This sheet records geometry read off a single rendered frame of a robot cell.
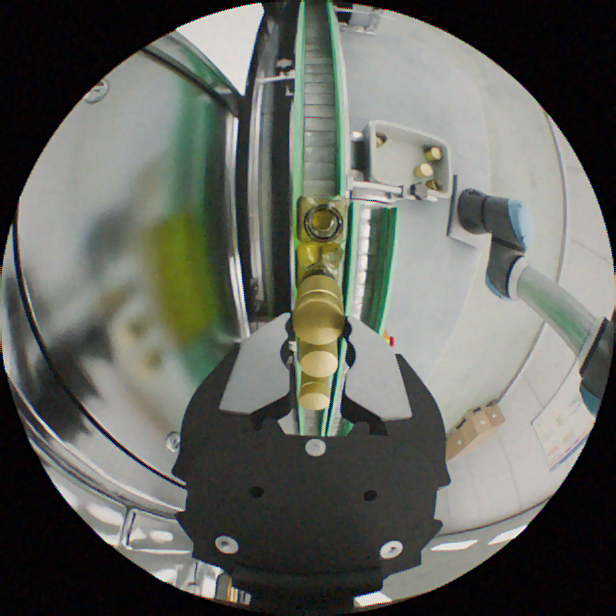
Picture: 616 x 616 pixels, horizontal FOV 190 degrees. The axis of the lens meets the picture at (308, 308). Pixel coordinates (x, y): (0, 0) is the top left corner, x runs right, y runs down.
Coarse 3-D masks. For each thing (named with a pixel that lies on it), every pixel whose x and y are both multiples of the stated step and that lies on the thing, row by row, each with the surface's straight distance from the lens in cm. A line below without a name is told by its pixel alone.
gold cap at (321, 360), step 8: (304, 344) 18; (312, 344) 18; (320, 344) 17; (328, 344) 18; (304, 352) 17; (312, 352) 17; (320, 352) 17; (328, 352) 17; (336, 352) 18; (304, 360) 17; (312, 360) 17; (320, 360) 17; (328, 360) 17; (336, 360) 18; (304, 368) 18; (312, 368) 18; (320, 368) 18; (328, 368) 18; (336, 368) 18; (320, 376) 19
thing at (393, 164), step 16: (384, 128) 55; (400, 128) 55; (384, 144) 59; (400, 144) 60; (416, 144) 62; (432, 144) 62; (384, 160) 57; (400, 160) 59; (416, 160) 61; (448, 160) 59; (384, 176) 56; (400, 176) 57; (416, 176) 60; (432, 176) 63; (448, 176) 58; (432, 192) 53; (448, 192) 56
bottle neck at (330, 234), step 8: (312, 208) 15; (320, 208) 15; (328, 208) 15; (312, 216) 15; (336, 216) 15; (304, 224) 15; (312, 224) 18; (336, 224) 15; (312, 232) 15; (320, 232) 17; (328, 232) 17; (336, 232) 15; (320, 240) 15; (328, 240) 15
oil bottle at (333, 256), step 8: (296, 248) 23; (304, 248) 22; (312, 248) 22; (320, 248) 22; (328, 248) 22; (336, 248) 22; (296, 256) 22; (304, 256) 21; (312, 256) 21; (320, 256) 21; (328, 256) 21; (336, 256) 21; (344, 256) 23; (296, 264) 22; (304, 264) 21; (328, 264) 21; (336, 264) 21; (296, 272) 22; (304, 272) 21; (336, 272) 21; (296, 280) 22; (336, 280) 21; (296, 288) 23
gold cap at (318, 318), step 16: (304, 288) 14; (320, 288) 13; (336, 288) 15; (304, 304) 12; (320, 304) 12; (336, 304) 12; (304, 320) 12; (320, 320) 12; (336, 320) 12; (304, 336) 13; (320, 336) 13; (336, 336) 13
